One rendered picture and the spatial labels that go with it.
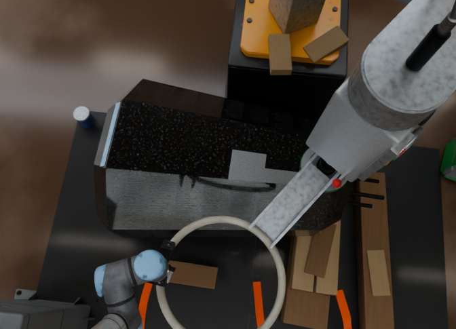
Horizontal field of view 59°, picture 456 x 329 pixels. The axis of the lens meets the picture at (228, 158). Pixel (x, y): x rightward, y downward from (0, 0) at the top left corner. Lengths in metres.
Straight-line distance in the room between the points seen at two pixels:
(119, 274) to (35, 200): 1.58
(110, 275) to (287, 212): 0.72
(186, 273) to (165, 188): 0.72
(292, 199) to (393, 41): 0.79
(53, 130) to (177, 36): 1.07
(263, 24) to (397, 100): 1.27
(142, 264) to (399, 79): 0.88
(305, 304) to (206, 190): 0.96
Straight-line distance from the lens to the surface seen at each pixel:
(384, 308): 2.57
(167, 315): 1.58
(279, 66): 1.99
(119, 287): 1.34
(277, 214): 1.65
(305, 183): 1.65
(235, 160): 1.79
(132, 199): 1.90
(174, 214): 1.90
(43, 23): 3.38
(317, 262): 2.33
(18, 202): 2.88
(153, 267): 1.31
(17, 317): 1.86
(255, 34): 2.13
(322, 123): 1.32
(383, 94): 1.01
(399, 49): 1.08
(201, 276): 2.40
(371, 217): 2.59
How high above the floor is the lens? 2.53
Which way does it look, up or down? 72 degrees down
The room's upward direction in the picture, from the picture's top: 3 degrees clockwise
